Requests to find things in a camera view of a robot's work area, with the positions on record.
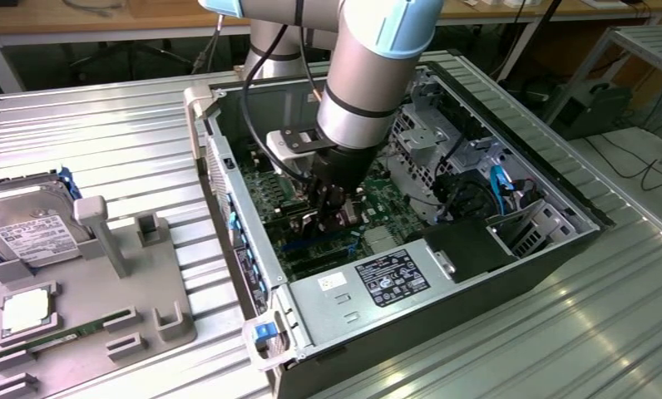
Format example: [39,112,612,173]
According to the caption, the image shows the silver disk bay cage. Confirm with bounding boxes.
[389,68,513,217]

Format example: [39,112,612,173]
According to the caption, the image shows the black office chair base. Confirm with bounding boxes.
[63,39,199,84]

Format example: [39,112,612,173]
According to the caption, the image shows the blue disk caddy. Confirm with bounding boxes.
[0,165,83,209]

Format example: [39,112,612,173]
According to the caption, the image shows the black slanted pole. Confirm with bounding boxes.
[494,0,565,84]

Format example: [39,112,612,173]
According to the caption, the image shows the silver CPU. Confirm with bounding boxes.
[0,288,55,333]

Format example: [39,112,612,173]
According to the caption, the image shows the blue disk wire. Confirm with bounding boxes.
[490,164,518,217]

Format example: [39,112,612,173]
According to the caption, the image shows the grey parts rack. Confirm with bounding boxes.
[0,197,199,399]

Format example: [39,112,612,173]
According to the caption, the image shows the green motherboard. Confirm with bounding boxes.
[235,145,421,283]

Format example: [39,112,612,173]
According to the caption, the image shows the metal slat side table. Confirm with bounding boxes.
[580,23,662,138]

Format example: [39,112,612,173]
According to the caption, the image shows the black box device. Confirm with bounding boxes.
[554,82,632,140]

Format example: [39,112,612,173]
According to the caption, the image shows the silver chipset heatsink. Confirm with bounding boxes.
[361,226,403,250]

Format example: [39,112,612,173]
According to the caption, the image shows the silver hard disk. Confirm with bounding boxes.
[0,182,83,269]

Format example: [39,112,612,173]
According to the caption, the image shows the long black expansion slot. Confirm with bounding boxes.
[294,257,350,278]
[289,248,347,267]

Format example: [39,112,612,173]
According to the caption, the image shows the silver power supply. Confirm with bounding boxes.
[285,239,460,349]

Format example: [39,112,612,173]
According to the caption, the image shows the beige case corner handle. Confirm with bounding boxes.
[240,310,302,372]
[183,86,222,160]

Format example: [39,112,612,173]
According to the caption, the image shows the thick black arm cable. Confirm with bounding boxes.
[239,20,293,159]

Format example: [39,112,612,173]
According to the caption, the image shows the green RAM stick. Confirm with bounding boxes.
[0,316,130,359]

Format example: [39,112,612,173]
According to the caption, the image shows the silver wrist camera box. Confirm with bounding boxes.
[263,126,335,180]

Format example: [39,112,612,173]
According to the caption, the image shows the black and silver PC case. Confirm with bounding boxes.
[184,60,619,399]

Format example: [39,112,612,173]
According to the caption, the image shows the perforated silver disk bay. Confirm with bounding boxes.
[488,199,585,259]

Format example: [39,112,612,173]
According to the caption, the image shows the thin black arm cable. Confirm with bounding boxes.
[299,24,326,103]

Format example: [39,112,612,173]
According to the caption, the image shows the black disk power wires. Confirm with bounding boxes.
[436,170,498,221]

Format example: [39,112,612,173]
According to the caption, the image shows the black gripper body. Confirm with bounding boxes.
[306,143,377,196]

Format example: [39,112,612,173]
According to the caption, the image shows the grey hanging cable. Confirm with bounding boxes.
[195,12,224,74]

